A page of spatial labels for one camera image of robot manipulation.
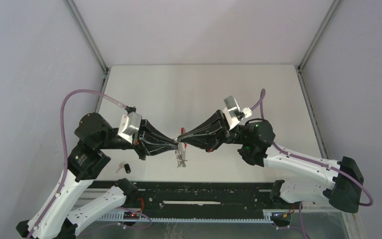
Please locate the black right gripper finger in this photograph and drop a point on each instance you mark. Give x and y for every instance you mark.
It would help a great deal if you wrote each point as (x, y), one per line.
(196, 139)
(203, 126)

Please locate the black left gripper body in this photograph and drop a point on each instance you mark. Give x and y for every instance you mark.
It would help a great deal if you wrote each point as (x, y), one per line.
(139, 142)

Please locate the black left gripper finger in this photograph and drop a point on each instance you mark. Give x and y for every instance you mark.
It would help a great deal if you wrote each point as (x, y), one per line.
(154, 136)
(157, 146)

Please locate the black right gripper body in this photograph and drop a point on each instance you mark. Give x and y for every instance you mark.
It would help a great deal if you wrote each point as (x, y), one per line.
(233, 135)

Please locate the black key tag with key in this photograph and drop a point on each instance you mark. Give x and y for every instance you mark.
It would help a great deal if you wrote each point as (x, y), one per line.
(124, 166)

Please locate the red-handled metal key holder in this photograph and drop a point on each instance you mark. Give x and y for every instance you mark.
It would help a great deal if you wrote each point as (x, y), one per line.
(181, 155)

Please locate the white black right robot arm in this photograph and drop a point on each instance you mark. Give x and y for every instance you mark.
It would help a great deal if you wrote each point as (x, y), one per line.
(339, 182)

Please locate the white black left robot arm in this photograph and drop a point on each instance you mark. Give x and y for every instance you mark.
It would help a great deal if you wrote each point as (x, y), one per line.
(58, 219)

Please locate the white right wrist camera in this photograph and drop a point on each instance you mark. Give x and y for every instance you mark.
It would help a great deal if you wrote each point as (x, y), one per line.
(233, 113)

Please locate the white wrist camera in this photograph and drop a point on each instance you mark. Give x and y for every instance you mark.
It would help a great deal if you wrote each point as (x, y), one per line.
(129, 126)
(233, 113)

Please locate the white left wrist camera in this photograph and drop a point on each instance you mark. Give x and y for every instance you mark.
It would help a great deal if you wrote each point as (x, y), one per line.
(129, 126)

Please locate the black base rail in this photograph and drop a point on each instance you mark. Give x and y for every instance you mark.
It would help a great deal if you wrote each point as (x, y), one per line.
(206, 200)

